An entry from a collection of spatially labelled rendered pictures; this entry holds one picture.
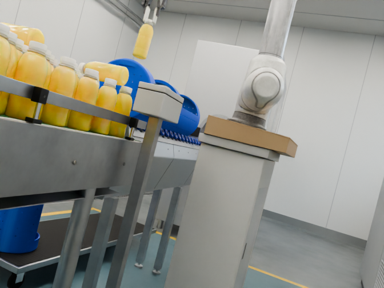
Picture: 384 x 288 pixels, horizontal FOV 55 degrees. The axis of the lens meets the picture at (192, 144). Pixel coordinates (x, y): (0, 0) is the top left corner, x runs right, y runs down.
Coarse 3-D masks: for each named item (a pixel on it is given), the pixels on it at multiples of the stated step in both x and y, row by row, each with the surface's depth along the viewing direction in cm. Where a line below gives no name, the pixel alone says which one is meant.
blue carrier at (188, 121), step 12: (120, 60) 160; (132, 60) 159; (132, 72) 159; (144, 72) 157; (132, 84) 158; (168, 84) 197; (132, 96) 158; (132, 108) 157; (192, 108) 240; (144, 120) 166; (180, 120) 203; (192, 120) 223; (180, 132) 220; (192, 132) 238
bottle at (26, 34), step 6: (6, 24) 102; (12, 24) 102; (12, 30) 100; (18, 30) 100; (24, 30) 99; (30, 30) 99; (36, 30) 100; (18, 36) 100; (24, 36) 99; (30, 36) 99; (36, 36) 101; (42, 36) 103; (24, 42) 99; (42, 42) 104
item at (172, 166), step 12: (168, 144) 200; (156, 156) 181; (168, 156) 198; (180, 156) 220; (192, 156) 246; (156, 168) 191; (168, 168) 209; (180, 168) 232; (192, 168) 260; (156, 180) 203; (168, 180) 224; (180, 180) 250; (120, 192) 167
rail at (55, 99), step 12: (0, 84) 72; (12, 84) 74; (24, 84) 78; (24, 96) 78; (48, 96) 86; (60, 96) 90; (72, 108) 95; (84, 108) 100; (96, 108) 106; (120, 120) 122
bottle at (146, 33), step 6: (144, 24) 167; (150, 24) 167; (144, 30) 166; (150, 30) 167; (138, 36) 166; (144, 36) 166; (150, 36) 167; (138, 42) 166; (144, 42) 165; (150, 42) 168; (138, 48) 165; (144, 48) 166; (138, 54) 165; (144, 54) 166
